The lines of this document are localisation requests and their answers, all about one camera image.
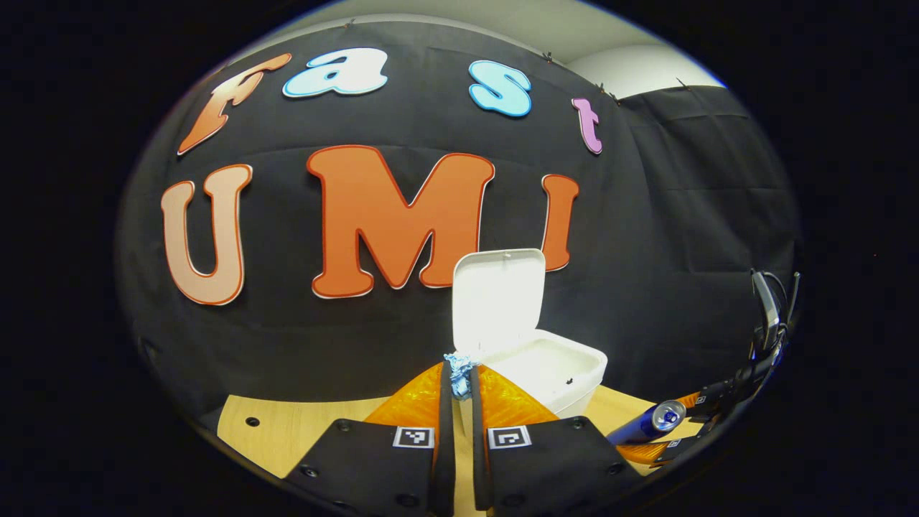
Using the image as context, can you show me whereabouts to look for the wooden desktop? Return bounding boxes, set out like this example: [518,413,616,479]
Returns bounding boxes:
[217,384,708,517]

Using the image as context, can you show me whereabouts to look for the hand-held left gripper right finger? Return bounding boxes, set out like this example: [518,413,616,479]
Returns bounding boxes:
[470,365,647,515]

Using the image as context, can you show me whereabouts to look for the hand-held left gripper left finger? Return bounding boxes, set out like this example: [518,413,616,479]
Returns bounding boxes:
[284,361,457,517]

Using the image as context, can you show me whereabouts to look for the white desktop garbage bin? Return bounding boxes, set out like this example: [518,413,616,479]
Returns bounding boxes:
[452,248,608,419]

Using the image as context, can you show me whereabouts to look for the blue pop can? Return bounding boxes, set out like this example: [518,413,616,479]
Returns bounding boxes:
[607,400,687,446]

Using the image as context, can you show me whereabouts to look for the black backdrop cloth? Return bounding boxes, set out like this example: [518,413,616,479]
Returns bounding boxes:
[115,20,801,446]

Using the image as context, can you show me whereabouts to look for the paper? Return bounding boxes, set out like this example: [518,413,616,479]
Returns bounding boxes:
[444,352,476,401]

